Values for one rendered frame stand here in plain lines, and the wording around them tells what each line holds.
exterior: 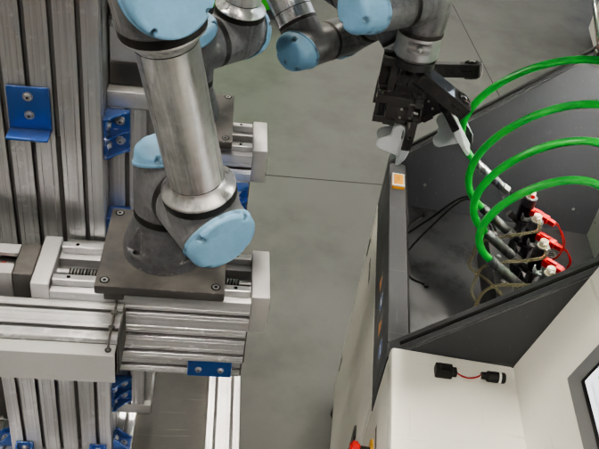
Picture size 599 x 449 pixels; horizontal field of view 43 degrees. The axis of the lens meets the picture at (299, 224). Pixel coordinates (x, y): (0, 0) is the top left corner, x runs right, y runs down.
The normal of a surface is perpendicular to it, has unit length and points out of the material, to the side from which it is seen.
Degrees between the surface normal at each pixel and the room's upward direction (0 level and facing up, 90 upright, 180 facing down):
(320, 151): 0
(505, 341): 90
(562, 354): 76
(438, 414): 0
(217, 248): 97
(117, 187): 90
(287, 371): 0
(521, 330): 90
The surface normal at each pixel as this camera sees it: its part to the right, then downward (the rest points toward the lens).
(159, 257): -0.03, 0.34
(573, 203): -0.10, 0.60
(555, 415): -0.93, -0.34
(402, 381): 0.13, -0.79
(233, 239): 0.55, 0.65
